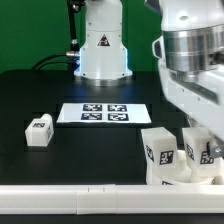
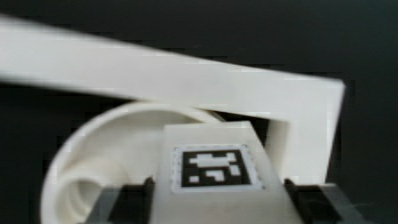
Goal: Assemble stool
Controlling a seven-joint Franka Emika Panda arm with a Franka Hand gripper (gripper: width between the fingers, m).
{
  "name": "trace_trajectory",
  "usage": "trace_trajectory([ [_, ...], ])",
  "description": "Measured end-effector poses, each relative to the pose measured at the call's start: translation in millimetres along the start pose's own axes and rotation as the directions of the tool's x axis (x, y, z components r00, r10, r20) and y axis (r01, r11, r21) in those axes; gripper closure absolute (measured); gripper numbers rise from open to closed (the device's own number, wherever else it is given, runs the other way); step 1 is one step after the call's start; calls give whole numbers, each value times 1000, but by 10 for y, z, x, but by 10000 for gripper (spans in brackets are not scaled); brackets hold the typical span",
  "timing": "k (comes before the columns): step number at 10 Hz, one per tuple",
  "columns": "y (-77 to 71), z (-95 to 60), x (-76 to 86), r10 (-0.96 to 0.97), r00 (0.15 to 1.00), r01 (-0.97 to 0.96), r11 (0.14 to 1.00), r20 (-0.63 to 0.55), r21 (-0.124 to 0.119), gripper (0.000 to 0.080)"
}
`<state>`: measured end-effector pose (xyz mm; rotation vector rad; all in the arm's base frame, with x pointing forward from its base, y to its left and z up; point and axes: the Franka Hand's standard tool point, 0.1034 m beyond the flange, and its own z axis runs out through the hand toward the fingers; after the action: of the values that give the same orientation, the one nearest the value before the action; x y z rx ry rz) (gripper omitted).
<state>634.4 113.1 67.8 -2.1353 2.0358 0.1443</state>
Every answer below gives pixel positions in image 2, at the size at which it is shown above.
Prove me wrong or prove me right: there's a white stool leg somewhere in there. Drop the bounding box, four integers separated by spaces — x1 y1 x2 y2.
150 122 301 224

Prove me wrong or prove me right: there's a white round stool seat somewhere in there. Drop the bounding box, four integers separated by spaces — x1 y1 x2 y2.
38 102 221 224

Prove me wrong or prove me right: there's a white right rail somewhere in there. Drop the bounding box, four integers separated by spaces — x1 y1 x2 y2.
264 79 344 184

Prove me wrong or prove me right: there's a white front rail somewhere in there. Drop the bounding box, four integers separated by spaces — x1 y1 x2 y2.
0 14 344 123

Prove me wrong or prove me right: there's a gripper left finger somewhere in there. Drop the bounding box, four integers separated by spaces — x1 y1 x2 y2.
77 178 154 224

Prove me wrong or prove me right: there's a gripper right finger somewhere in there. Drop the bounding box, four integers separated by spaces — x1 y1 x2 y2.
284 179 372 224

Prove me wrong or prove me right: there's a white rail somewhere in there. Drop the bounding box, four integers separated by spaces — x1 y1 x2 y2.
0 14 344 123
264 79 344 184

